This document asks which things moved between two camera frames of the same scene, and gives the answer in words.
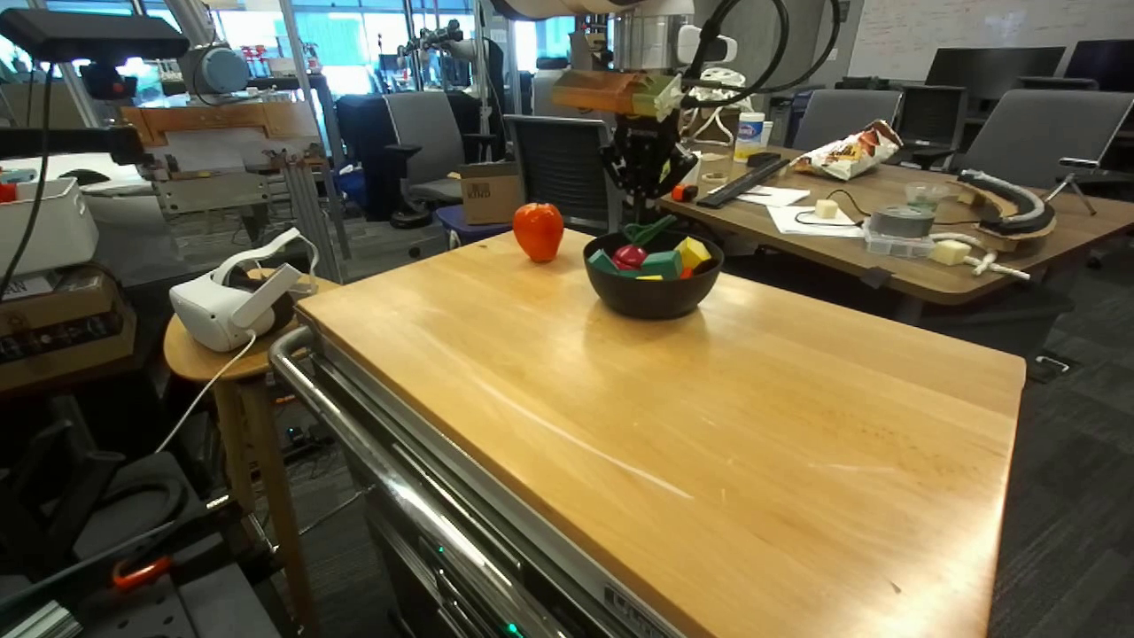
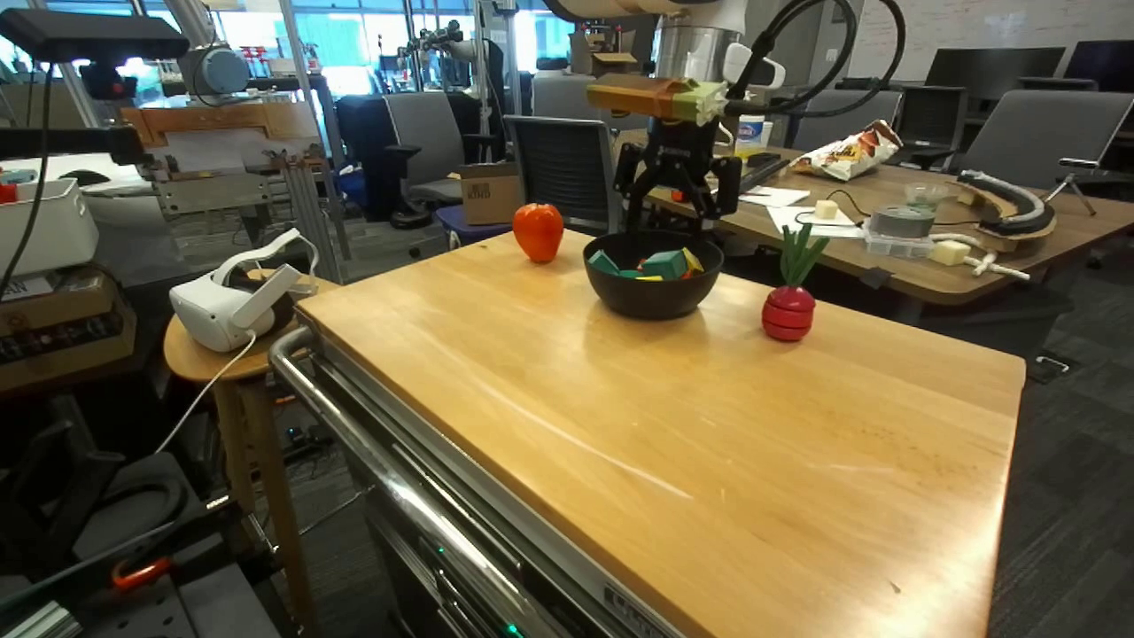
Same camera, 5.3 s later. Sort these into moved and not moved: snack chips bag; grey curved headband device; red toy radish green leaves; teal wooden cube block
Moved: red toy radish green leaves
Not moved: grey curved headband device; snack chips bag; teal wooden cube block
